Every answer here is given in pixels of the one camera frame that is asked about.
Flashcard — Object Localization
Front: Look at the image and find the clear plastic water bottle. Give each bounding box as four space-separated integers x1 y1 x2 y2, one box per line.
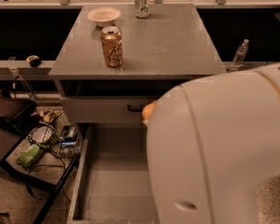
231 39 249 69

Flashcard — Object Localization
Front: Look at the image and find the white bowl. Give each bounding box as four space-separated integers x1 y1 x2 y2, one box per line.
87 7 120 27

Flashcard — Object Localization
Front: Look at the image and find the wire basket with snacks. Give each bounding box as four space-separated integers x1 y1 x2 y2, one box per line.
26 107 81 159

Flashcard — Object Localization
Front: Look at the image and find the dark brown bag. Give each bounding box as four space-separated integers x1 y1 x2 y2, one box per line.
0 89 36 121

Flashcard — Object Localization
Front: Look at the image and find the gold soda can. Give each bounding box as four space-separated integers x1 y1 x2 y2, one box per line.
101 26 123 67

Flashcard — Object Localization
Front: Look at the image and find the open bottom grey drawer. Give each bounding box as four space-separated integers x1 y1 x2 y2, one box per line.
66 125 159 224

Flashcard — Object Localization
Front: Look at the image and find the white green soda can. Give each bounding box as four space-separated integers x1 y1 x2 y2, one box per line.
134 0 149 18

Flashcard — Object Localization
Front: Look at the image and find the orange fruit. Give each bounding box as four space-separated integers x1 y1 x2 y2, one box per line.
142 103 155 119

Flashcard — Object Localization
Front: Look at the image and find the green chip bag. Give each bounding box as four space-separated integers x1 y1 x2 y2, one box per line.
17 144 43 168

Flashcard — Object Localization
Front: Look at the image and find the black side table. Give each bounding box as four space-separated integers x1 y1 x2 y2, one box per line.
0 101 80 224

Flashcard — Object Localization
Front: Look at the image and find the closed grey drawer black handle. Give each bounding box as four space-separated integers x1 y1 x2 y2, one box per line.
61 96 154 124

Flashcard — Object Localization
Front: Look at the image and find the grey drawer cabinet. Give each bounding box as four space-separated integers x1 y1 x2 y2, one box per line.
49 3 227 133

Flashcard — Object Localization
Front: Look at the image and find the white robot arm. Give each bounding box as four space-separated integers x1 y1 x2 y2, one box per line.
147 63 280 224

